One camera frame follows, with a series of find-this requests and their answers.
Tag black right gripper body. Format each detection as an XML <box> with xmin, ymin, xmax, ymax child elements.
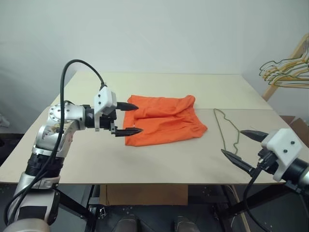
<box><xmin>257</xmin><ymin>148</ymin><xmax>282</xmax><ymax>174</ymax></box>

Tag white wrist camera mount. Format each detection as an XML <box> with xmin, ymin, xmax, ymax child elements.
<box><xmin>260</xmin><ymin>128</ymin><xmax>302</xmax><ymax>182</ymax></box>
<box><xmin>93</xmin><ymin>85</ymin><xmax>118</xmax><ymax>132</ymax></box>

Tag dark rounded shape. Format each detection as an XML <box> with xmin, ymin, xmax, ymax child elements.
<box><xmin>174</xmin><ymin>216</ymin><xmax>194</xmax><ymax>232</ymax></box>
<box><xmin>113</xmin><ymin>216</ymin><xmax>138</xmax><ymax>232</ymax></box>

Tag wooden clothes rack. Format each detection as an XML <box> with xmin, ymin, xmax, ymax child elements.
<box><xmin>262</xmin><ymin>33</ymin><xmax>309</xmax><ymax>102</ymax></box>

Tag black metal table frame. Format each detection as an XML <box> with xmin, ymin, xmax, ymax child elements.
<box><xmin>54</xmin><ymin>185</ymin><xmax>302</xmax><ymax>232</ymax></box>

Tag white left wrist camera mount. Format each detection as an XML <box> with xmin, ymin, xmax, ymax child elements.
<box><xmin>93</xmin><ymin>85</ymin><xmax>118</xmax><ymax>132</ymax></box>

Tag open brown cardboard box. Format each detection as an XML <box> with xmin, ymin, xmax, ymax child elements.
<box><xmin>280</xmin><ymin>115</ymin><xmax>309</xmax><ymax>143</ymax></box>

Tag flat brown cardboard box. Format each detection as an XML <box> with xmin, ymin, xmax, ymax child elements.
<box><xmin>100</xmin><ymin>185</ymin><xmax>188</xmax><ymax>206</ymax></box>

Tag orange shorts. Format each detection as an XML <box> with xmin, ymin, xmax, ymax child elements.
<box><xmin>122</xmin><ymin>94</ymin><xmax>209</xmax><ymax>147</ymax></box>

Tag green wire hanger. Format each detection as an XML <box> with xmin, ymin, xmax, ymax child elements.
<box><xmin>213</xmin><ymin>108</ymin><xmax>257</xmax><ymax>155</ymax></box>
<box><xmin>259</xmin><ymin>59</ymin><xmax>309</xmax><ymax>78</ymax></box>

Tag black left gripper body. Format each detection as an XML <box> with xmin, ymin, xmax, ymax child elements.
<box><xmin>98</xmin><ymin>110</ymin><xmax>118</xmax><ymax>136</ymax></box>

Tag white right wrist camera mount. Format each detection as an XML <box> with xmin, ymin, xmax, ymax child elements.
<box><xmin>260</xmin><ymin>128</ymin><xmax>302</xmax><ymax>182</ymax></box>

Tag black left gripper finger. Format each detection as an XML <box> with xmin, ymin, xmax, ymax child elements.
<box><xmin>113</xmin><ymin>127</ymin><xmax>144</xmax><ymax>138</ymax></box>
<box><xmin>116</xmin><ymin>101</ymin><xmax>139</xmax><ymax>112</ymax></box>

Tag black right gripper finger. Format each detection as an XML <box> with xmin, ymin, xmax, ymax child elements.
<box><xmin>221</xmin><ymin>149</ymin><xmax>260</xmax><ymax>177</ymax></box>
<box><xmin>240</xmin><ymin>130</ymin><xmax>270</xmax><ymax>143</ymax></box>

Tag thin wooden stick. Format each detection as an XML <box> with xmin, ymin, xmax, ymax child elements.
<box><xmin>231</xmin><ymin>185</ymin><xmax>251</xmax><ymax>232</ymax></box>

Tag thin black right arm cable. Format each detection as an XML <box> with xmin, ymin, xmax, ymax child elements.
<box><xmin>242</xmin><ymin>166</ymin><xmax>267</xmax><ymax>232</ymax></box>

